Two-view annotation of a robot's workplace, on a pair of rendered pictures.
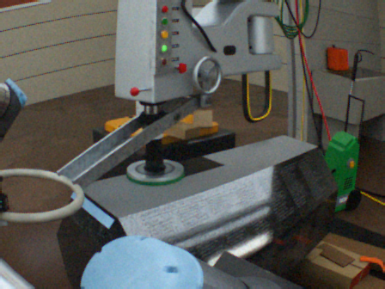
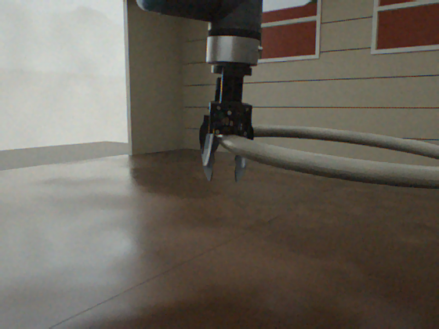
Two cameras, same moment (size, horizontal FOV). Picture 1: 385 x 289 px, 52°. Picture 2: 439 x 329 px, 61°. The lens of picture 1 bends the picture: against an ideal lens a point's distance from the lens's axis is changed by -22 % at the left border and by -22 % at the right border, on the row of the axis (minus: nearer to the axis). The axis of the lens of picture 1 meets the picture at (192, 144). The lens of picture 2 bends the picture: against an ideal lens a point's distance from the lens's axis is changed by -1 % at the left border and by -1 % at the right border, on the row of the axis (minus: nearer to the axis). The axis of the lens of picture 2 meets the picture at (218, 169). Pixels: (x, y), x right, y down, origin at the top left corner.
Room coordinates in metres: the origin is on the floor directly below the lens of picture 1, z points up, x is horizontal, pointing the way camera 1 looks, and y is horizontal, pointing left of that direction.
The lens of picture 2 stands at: (0.87, -0.06, 1.01)
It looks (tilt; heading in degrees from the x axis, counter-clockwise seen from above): 10 degrees down; 77
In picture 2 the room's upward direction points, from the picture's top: straight up
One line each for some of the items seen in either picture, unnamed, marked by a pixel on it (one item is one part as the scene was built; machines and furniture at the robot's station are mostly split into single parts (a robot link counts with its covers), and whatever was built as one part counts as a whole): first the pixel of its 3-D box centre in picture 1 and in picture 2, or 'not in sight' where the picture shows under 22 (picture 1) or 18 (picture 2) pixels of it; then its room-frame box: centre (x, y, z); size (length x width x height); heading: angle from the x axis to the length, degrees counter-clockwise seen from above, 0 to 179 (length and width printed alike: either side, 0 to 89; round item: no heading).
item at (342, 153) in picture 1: (342, 153); not in sight; (3.10, -1.12, 0.43); 0.35 x 0.35 x 0.87; 22
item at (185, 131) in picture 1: (178, 129); not in sight; (2.44, 0.07, 0.81); 0.20 x 0.10 x 0.05; 45
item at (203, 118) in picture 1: (202, 119); not in sight; (2.64, -0.06, 0.80); 0.20 x 0.10 x 0.05; 178
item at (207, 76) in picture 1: (199, 74); not in sight; (1.75, -0.03, 1.20); 0.15 x 0.10 x 0.15; 138
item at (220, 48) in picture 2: not in sight; (234, 54); (1.05, 0.59, 1.10); 0.10 x 0.09 x 0.05; 169
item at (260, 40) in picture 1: (254, 33); not in sight; (2.23, -0.30, 1.34); 0.19 x 0.19 x 0.20
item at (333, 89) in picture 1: (357, 108); not in sight; (4.73, -1.92, 0.43); 1.30 x 0.62 x 0.86; 130
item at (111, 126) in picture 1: (159, 125); not in sight; (2.67, 0.18, 0.76); 0.49 x 0.49 x 0.05; 37
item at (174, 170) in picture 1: (155, 169); not in sight; (1.75, 0.14, 0.84); 0.21 x 0.21 x 0.01
